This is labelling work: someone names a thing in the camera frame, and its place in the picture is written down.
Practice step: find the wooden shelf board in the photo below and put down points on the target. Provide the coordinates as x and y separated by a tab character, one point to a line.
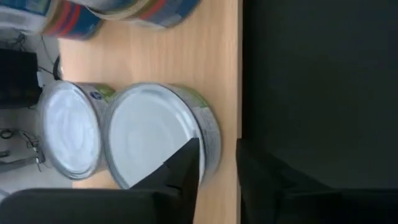
171	56

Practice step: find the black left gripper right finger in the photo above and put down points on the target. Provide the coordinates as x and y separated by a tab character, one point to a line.
280	202

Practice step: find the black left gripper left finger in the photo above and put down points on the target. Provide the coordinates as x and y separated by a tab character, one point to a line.
124	208

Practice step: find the green white tuna can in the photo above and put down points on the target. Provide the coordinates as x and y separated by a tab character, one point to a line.
149	130
71	130

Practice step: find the black box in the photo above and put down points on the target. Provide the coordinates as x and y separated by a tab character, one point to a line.
18	77

